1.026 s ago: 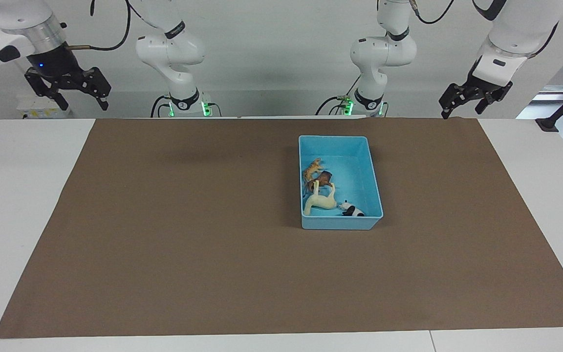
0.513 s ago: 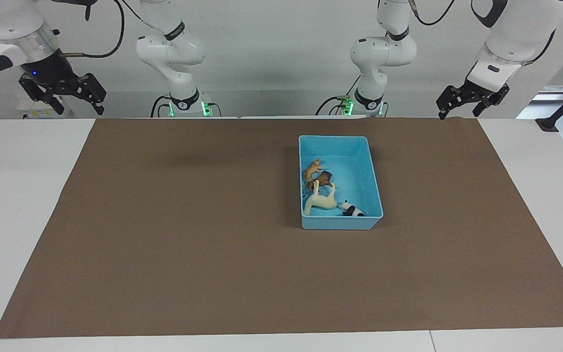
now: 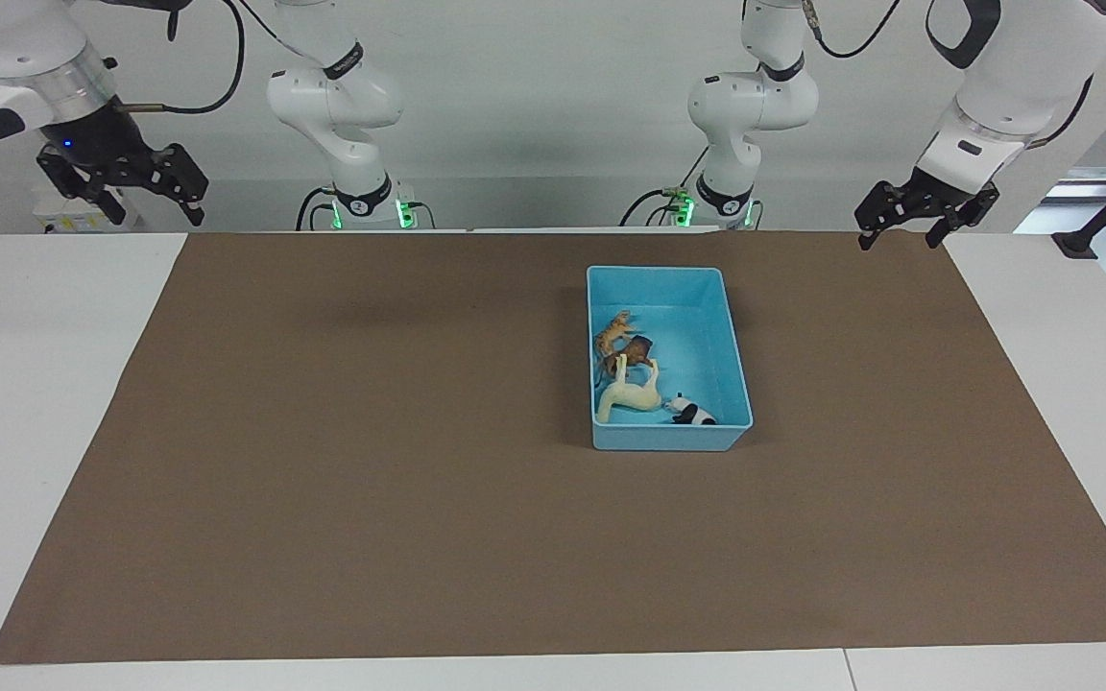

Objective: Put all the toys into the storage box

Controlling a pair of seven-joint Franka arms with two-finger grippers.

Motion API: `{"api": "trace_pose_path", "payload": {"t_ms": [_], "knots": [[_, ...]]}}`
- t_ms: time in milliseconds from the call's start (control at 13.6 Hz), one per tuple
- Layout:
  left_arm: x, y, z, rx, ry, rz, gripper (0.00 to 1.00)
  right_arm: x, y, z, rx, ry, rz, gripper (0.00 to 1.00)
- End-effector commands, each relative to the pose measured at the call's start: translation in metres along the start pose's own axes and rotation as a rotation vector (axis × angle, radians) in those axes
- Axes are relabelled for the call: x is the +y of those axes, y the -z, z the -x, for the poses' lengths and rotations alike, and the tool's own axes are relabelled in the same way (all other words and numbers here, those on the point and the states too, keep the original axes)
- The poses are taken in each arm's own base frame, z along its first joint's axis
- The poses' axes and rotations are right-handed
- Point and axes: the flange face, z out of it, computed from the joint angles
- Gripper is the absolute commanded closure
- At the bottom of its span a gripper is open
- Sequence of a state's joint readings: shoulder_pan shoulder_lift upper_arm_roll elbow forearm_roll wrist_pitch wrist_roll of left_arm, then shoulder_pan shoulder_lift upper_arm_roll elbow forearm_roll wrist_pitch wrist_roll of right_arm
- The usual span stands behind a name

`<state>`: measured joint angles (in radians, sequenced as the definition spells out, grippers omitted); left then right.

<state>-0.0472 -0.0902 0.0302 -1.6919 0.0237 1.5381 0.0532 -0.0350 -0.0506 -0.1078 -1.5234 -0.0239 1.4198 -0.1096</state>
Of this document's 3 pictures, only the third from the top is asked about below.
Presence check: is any white horse toy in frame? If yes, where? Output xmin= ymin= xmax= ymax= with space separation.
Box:
xmin=594 ymin=354 xmax=662 ymax=426

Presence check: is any white power strip box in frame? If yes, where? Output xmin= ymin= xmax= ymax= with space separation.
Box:
xmin=33 ymin=187 xmax=141 ymax=234

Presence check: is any black right base cable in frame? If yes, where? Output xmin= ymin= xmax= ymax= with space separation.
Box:
xmin=295 ymin=185 xmax=337 ymax=232

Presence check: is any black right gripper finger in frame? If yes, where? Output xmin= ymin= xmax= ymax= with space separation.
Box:
xmin=36 ymin=148 xmax=128 ymax=227
xmin=154 ymin=143 xmax=209 ymax=227

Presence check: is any black and white panda toy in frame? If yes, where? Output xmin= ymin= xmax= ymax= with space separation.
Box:
xmin=664 ymin=393 xmax=720 ymax=427

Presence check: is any brown table mat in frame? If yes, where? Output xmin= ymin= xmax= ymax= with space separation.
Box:
xmin=0 ymin=230 xmax=1106 ymax=666

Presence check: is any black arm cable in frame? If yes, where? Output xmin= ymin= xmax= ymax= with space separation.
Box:
xmin=121 ymin=0 xmax=247 ymax=116
xmin=801 ymin=0 xmax=1094 ymax=152

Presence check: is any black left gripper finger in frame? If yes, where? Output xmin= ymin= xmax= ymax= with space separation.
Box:
xmin=926 ymin=184 xmax=1001 ymax=251
xmin=856 ymin=181 xmax=908 ymax=251

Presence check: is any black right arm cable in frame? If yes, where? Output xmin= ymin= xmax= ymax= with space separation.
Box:
xmin=121 ymin=0 xmax=247 ymax=116

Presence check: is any black left base cable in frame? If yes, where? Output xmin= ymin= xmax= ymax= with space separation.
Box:
xmin=619 ymin=144 xmax=709 ymax=228

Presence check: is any light blue plastic storage box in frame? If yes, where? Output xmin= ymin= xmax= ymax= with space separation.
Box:
xmin=586 ymin=266 xmax=755 ymax=452

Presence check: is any brown lion toy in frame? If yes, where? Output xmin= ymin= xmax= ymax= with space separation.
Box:
xmin=614 ymin=334 xmax=659 ymax=381

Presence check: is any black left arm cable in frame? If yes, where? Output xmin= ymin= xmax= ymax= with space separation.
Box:
xmin=801 ymin=0 xmax=1094 ymax=152

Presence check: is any orange tiger toy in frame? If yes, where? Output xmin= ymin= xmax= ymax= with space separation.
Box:
xmin=593 ymin=309 xmax=638 ymax=359

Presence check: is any black base cable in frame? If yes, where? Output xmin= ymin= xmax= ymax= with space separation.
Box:
xmin=295 ymin=185 xmax=337 ymax=232
xmin=619 ymin=144 xmax=709 ymax=228

